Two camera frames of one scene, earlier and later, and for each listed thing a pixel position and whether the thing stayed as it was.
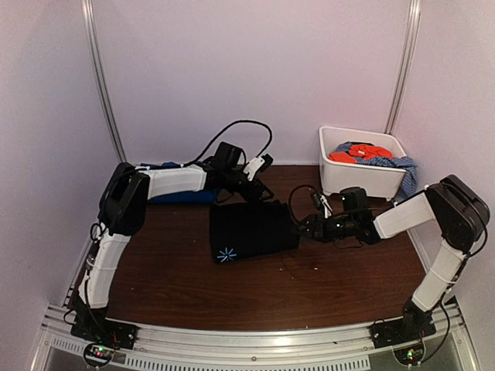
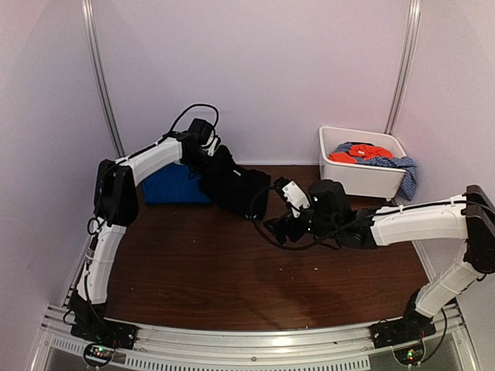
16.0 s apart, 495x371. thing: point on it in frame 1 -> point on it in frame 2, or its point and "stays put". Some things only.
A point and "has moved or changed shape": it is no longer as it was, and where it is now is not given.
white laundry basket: x=378 y=180 stays put
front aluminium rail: x=60 y=347 stays put
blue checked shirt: x=405 y=163 stays put
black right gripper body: x=347 y=229 stays put
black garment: x=250 y=229 has moved or changed shape
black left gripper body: x=248 y=195 -> x=196 y=164
